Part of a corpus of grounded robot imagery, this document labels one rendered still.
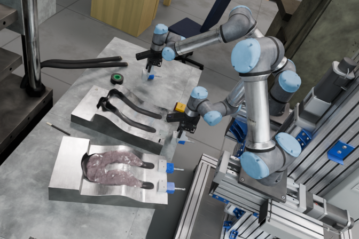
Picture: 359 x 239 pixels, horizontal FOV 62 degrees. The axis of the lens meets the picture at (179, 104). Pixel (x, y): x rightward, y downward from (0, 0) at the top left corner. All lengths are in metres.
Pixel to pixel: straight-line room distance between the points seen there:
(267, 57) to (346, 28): 2.17
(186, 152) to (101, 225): 1.48
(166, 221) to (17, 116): 1.26
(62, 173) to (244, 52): 0.87
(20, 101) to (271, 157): 1.30
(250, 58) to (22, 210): 1.07
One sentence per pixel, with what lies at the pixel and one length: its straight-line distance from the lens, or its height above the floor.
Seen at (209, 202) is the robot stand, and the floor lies 0.21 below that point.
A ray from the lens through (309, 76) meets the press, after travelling 3.49.
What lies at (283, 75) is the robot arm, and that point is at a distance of 1.68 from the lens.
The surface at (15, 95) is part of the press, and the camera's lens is 1.83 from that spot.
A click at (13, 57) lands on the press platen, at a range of 1.67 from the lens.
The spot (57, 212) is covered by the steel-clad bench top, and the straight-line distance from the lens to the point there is 1.40.
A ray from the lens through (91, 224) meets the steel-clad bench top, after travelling 1.37.
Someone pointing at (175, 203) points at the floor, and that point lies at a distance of 2.41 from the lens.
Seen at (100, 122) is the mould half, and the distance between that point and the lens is 1.57.
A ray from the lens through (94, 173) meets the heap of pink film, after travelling 1.37.
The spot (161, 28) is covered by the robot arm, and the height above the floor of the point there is 1.20.
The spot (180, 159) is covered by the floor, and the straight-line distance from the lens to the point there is 2.64.
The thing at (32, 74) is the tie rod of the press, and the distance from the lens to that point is 1.72.
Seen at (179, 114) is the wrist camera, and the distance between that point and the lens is 1.53.
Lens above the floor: 2.06
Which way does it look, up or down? 42 degrees down
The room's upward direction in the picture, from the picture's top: 21 degrees clockwise
